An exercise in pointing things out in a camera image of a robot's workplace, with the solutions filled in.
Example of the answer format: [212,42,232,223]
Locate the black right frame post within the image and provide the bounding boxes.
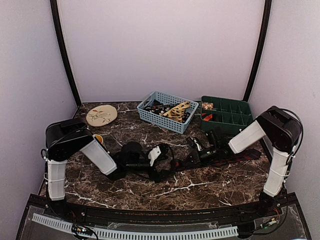
[242,0,272,102]

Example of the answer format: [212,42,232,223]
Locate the black front rail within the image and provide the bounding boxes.
[19,193,305,230]

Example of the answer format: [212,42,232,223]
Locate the black left frame post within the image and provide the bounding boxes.
[49,0,82,108]

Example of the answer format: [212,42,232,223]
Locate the yellow beetle print tie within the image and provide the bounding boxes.
[161,101,191,124]

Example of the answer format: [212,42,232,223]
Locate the cream floral mug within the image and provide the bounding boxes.
[93,134,106,148]

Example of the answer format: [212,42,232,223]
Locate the grey slotted cable duct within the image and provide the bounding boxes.
[31,213,238,240]

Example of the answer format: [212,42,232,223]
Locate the green divided organizer tray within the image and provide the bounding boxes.
[200,96,253,135]

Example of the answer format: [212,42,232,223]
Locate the light blue plastic basket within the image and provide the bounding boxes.
[137,91,199,134]

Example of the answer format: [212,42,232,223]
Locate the beige floral plate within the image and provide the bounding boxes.
[86,104,118,127]

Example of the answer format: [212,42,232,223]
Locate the red navy striped tie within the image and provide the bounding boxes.
[170,148,262,172]

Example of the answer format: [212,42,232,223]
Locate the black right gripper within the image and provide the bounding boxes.
[181,144,220,168]

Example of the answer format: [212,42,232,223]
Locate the black white floral tie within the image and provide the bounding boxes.
[144,100,178,117]

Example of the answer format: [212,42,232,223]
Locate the black frame post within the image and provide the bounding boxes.
[242,0,272,102]
[49,0,82,108]

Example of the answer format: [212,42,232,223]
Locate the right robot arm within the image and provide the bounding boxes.
[181,106,304,217]

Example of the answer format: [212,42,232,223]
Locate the rolled cream tropical print tie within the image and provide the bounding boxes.
[201,102,214,111]

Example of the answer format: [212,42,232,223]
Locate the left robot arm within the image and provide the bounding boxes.
[40,118,179,218]

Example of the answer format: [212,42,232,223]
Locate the rolled orange navy striped tie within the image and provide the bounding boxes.
[201,113,213,122]

